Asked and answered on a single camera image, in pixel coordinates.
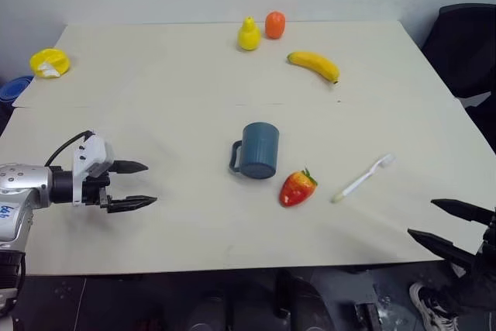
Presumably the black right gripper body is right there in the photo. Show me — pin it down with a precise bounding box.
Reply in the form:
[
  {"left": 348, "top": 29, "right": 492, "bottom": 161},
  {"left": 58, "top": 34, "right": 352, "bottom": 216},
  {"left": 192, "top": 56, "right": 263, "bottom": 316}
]
[{"left": 473, "top": 206, "right": 496, "bottom": 270}]

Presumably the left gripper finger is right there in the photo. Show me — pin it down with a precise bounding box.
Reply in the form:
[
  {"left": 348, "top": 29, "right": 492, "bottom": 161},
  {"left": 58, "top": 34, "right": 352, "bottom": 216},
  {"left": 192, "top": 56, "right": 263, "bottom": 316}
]
[
  {"left": 105, "top": 194, "right": 158, "bottom": 215},
  {"left": 112, "top": 160, "right": 150, "bottom": 175}
]

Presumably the yellow toy banana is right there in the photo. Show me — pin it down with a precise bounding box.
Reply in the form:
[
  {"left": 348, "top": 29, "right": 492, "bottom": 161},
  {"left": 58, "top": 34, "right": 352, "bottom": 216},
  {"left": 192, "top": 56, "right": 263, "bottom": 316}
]
[{"left": 286, "top": 50, "right": 341, "bottom": 85}]

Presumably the black office chair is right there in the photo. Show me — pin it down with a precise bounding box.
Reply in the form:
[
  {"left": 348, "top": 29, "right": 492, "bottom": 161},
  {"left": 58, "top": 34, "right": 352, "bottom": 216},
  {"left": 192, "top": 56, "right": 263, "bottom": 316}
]
[{"left": 420, "top": 3, "right": 496, "bottom": 153}]

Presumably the white toothbrush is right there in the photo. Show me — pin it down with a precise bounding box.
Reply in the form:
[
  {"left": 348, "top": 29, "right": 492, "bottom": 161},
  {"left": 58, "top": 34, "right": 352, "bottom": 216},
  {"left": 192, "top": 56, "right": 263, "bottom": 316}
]
[{"left": 330, "top": 153, "right": 396, "bottom": 204}]

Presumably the white and black sneaker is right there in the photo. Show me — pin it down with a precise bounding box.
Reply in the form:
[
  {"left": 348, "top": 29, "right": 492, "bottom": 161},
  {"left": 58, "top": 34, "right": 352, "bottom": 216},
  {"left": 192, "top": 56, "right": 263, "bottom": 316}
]
[{"left": 408, "top": 281, "right": 460, "bottom": 331}]

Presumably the red toy strawberry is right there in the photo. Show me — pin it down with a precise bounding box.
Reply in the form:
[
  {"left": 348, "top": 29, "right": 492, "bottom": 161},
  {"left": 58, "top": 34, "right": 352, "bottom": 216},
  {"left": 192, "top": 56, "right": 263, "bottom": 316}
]
[{"left": 279, "top": 167, "right": 319, "bottom": 209}]

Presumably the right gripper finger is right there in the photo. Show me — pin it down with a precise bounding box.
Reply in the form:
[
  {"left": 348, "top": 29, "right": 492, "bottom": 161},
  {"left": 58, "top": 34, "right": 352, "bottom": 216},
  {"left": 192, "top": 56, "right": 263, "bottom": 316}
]
[
  {"left": 407, "top": 229, "right": 483, "bottom": 271},
  {"left": 430, "top": 198, "right": 495, "bottom": 226}
]

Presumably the teal plastic mug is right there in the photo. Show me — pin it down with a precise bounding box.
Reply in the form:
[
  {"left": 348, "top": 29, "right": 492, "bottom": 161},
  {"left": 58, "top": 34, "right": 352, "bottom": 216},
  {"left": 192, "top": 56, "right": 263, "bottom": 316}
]
[{"left": 229, "top": 122, "right": 281, "bottom": 181}]

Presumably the blue round bowl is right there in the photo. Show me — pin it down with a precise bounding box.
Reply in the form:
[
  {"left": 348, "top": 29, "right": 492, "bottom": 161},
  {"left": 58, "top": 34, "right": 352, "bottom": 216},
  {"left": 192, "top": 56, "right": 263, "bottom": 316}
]
[{"left": 0, "top": 75, "right": 35, "bottom": 102}]

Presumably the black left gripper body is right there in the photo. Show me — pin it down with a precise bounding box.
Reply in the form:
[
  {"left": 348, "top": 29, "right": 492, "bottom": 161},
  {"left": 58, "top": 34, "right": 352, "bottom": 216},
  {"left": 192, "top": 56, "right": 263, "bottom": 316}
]
[{"left": 81, "top": 170, "right": 118, "bottom": 209}]

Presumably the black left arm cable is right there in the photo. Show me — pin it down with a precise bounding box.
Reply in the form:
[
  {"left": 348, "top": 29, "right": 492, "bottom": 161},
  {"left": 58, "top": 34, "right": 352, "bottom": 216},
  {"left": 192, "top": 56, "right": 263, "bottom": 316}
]
[{"left": 43, "top": 129, "right": 96, "bottom": 168}]

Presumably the yellow toy pear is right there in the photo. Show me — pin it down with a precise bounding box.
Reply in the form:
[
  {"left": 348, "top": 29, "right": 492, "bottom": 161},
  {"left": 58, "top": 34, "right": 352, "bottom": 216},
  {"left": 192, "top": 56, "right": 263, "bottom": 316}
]
[{"left": 236, "top": 16, "right": 261, "bottom": 52}]

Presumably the black trouser leg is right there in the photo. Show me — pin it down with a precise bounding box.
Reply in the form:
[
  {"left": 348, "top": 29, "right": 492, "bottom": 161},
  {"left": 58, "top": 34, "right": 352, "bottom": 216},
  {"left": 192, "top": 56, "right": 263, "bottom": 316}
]
[{"left": 436, "top": 263, "right": 496, "bottom": 319}]

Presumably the orange toy fruit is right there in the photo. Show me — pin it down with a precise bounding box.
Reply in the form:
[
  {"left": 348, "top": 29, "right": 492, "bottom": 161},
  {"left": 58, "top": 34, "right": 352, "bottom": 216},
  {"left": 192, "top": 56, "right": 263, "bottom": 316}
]
[{"left": 264, "top": 11, "right": 287, "bottom": 40}]

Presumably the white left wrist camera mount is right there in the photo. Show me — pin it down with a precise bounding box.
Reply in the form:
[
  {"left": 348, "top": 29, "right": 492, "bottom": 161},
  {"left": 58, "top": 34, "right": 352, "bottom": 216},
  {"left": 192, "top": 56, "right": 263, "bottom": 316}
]
[{"left": 71, "top": 130, "right": 115, "bottom": 206}]

